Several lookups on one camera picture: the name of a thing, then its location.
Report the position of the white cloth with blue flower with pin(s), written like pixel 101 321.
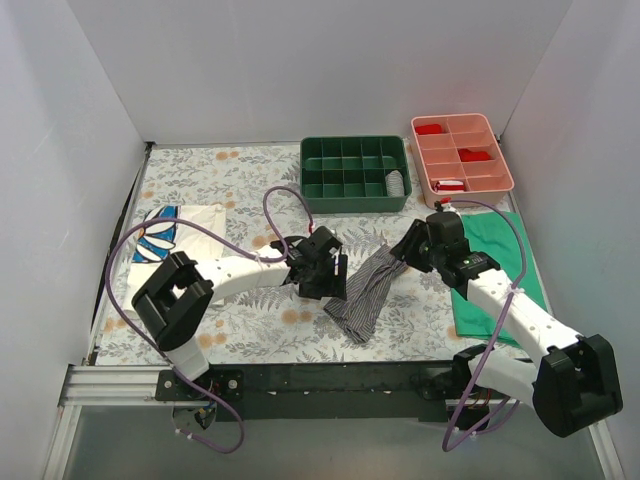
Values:
pixel 154 243

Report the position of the aluminium frame rail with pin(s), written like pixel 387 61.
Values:
pixel 137 422

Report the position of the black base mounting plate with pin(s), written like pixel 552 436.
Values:
pixel 422 390

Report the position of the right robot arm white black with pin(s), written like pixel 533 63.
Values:
pixel 569 380

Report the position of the pink divided organizer tray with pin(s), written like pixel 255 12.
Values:
pixel 458 156

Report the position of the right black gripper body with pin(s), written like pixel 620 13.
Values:
pixel 414 245

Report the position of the red white rolled cloth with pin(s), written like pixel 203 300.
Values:
pixel 449 185

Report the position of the green folded cloth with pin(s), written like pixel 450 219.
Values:
pixel 489 233

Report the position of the rolled grey striped underwear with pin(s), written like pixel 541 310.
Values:
pixel 394 184

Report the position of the dark green divided organizer tray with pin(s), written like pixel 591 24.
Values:
pixel 346 174

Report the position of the red rolled cloth top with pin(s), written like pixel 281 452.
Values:
pixel 429 129

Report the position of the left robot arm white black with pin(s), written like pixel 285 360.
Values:
pixel 172 302

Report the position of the red rolled cloth middle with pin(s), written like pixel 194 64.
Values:
pixel 469 156

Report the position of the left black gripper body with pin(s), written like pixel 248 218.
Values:
pixel 326 279

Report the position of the grey striped underwear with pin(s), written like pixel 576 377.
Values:
pixel 366 291
pixel 394 184

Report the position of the floral patterned table mat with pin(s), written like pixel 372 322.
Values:
pixel 275 325

